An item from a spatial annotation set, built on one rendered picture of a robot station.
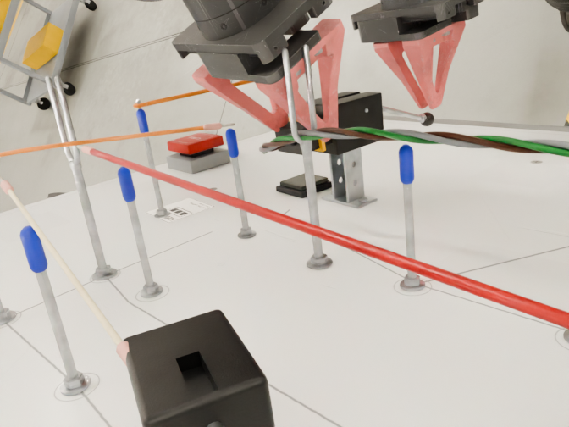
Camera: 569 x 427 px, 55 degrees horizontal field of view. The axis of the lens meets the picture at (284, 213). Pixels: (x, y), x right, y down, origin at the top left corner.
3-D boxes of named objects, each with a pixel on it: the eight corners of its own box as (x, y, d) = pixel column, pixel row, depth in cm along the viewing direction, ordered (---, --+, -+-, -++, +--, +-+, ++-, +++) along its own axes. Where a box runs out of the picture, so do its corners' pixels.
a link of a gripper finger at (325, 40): (323, 174, 36) (258, 56, 31) (258, 157, 42) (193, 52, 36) (382, 108, 39) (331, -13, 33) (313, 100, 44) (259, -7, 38)
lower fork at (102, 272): (87, 276, 40) (32, 78, 35) (110, 267, 41) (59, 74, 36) (98, 283, 38) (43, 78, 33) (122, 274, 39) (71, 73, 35)
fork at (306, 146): (321, 255, 38) (297, 44, 33) (339, 262, 37) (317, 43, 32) (300, 265, 37) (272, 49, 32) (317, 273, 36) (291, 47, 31)
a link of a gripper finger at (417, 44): (433, 122, 49) (417, 15, 45) (373, 118, 54) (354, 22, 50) (477, 94, 52) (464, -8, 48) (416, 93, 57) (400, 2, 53)
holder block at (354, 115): (384, 139, 46) (382, 91, 45) (337, 155, 43) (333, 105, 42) (350, 135, 50) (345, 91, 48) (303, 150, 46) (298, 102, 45)
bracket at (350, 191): (378, 200, 47) (373, 144, 45) (358, 208, 46) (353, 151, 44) (340, 191, 51) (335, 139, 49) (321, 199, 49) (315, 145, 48)
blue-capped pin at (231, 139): (260, 234, 43) (243, 126, 40) (244, 241, 42) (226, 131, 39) (249, 230, 44) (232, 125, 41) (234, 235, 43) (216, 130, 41)
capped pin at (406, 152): (397, 291, 32) (389, 148, 29) (401, 279, 33) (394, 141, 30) (423, 292, 32) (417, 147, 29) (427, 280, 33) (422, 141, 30)
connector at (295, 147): (344, 137, 44) (341, 113, 44) (300, 156, 42) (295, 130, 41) (319, 135, 47) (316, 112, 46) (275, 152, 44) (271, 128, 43)
